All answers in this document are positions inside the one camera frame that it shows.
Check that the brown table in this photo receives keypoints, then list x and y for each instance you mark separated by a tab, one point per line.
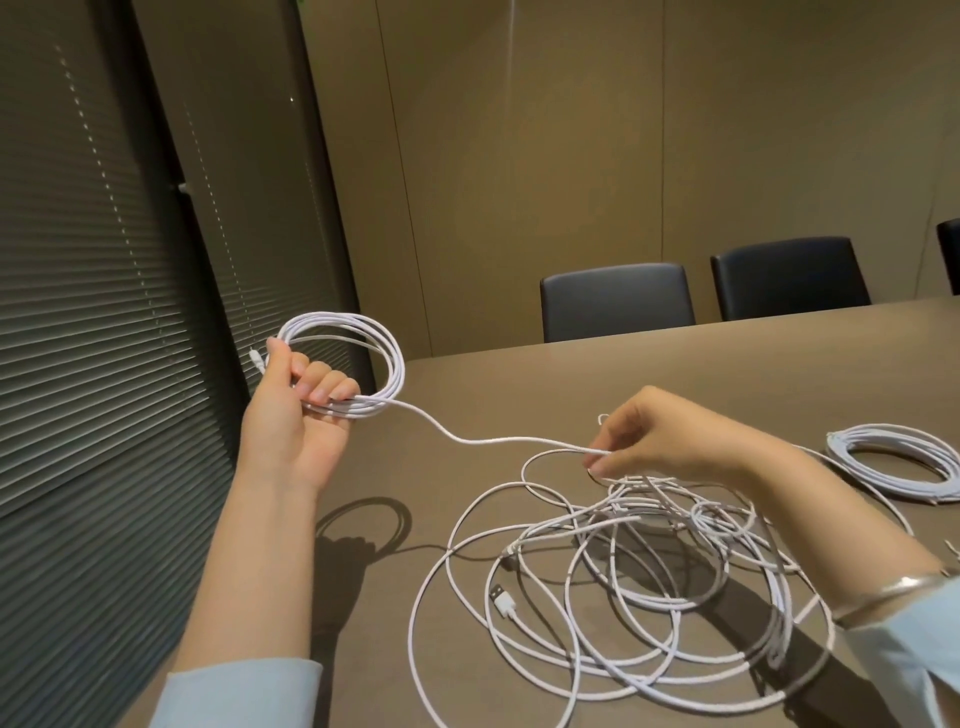
787	360

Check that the person's left hand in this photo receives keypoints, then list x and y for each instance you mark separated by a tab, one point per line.
292	442

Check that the person's right forearm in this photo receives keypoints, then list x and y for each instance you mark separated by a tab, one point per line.
855	540

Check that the person's left forearm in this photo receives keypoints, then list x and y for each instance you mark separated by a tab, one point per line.
255	585

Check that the bunch of white twist ties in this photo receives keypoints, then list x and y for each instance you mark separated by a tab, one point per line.
951	547

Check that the glass partition with grey blinds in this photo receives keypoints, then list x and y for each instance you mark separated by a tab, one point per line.
112	300

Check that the person's right hand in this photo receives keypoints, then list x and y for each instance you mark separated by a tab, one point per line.
675	442

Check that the dark meeting chair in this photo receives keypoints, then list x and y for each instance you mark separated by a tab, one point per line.
787	276
619	300
951	255

